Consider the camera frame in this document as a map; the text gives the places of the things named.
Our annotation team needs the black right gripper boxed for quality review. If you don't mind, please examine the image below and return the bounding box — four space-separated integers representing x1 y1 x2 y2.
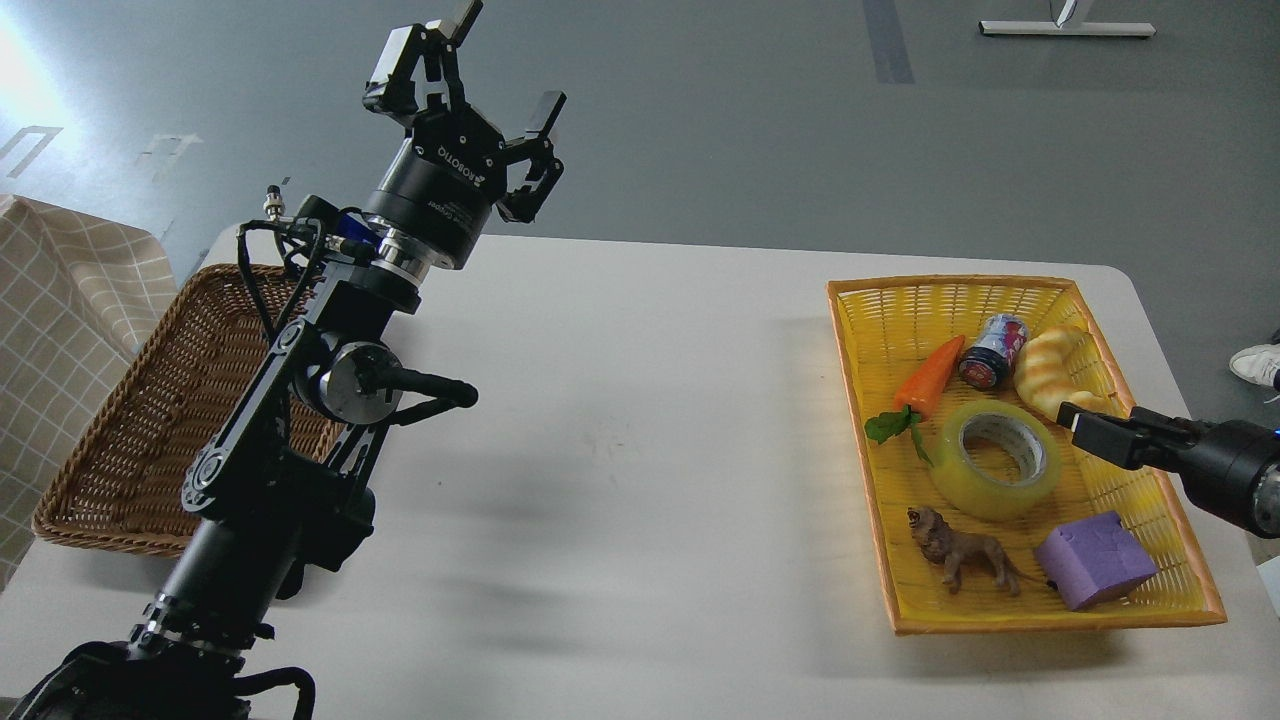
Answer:
1057 401 1279 530

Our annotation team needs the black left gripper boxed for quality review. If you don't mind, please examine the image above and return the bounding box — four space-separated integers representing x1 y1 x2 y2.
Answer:
362 1 567 270

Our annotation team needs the yellow tape roll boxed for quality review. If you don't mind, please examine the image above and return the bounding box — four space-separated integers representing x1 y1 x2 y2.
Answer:
931 400 1062 521

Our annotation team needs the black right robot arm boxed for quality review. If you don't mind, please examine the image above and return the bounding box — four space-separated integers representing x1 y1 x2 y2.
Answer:
1056 402 1279 539

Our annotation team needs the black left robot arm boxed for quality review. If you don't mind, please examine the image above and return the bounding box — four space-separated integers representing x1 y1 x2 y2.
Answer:
12 1 566 719

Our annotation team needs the toy croissant bread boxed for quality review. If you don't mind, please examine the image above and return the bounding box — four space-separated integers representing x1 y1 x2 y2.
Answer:
1014 324 1134 424

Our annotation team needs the small soda can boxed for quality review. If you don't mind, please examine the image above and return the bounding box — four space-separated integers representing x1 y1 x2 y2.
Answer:
957 313 1029 389

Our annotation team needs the purple foam block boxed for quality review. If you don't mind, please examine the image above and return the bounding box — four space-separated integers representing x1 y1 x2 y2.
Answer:
1033 510 1158 611

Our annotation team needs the orange toy carrot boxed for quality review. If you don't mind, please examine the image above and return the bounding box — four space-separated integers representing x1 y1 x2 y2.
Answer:
863 334 966 468

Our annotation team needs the brown toy lion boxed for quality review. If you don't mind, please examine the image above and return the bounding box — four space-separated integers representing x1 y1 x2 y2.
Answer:
905 505 1030 597

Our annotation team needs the white sneaker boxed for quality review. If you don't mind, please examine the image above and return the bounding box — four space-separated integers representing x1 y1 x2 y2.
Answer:
1228 343 1279 391

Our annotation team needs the brown wicker basket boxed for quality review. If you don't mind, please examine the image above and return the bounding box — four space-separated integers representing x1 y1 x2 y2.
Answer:
32 263 346 557

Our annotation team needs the white desk foot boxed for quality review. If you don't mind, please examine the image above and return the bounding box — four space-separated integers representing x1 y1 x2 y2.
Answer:
978 1 1157 38

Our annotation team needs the beige checkered cloth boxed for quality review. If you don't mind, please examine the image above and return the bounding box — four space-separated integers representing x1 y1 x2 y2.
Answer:
1 195 177 584

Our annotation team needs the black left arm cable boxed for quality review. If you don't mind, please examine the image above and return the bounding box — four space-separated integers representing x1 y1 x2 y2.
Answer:
237 184 346 341

